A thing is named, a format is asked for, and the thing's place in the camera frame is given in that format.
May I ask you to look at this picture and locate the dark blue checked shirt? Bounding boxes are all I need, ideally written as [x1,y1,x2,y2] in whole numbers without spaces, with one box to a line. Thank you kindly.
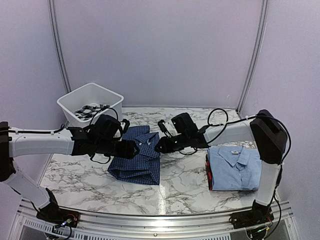
[107,125,160,185]

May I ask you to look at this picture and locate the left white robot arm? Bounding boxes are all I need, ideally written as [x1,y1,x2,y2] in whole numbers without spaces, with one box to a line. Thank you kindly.
[0,114,140,223]

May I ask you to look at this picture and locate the light blue folded shirt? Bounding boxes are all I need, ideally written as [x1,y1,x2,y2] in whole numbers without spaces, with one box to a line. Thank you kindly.
[207,146,262,191]

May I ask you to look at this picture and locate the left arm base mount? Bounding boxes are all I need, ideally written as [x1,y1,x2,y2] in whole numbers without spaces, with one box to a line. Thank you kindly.
[36,201,80,228]

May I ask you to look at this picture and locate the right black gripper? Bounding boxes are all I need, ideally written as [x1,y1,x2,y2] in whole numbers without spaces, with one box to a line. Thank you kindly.
[153,132,189,154]

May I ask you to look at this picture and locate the white plastic bin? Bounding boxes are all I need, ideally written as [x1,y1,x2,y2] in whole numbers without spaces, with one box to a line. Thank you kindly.
[56,83,124,128]

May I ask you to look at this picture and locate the red black plaid folded shirt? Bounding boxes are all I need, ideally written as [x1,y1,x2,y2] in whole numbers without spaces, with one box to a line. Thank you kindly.
[205,154,214,191]

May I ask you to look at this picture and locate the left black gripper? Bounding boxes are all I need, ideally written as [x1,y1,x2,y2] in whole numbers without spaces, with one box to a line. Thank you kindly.
[95,139,140,160]

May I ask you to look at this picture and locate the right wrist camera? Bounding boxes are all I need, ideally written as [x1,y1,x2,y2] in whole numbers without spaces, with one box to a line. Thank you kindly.
[157,119,176,138]

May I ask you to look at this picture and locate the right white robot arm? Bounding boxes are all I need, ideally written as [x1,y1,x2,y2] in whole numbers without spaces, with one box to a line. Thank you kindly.
[155,109,291,228]

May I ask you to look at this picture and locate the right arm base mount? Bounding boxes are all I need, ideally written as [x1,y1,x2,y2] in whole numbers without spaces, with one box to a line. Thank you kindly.
[229,200,275,229]

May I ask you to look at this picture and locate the black white checked shirt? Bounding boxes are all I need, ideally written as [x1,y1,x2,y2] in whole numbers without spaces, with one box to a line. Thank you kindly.
[73,104,110,121]

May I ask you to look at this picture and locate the aluminium front frame rail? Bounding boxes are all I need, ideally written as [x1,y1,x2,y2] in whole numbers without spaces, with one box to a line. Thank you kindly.
[8,199,301,240]

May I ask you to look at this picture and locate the right corner wall post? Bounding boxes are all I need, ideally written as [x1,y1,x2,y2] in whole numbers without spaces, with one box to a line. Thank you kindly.
[235,0,270,115]

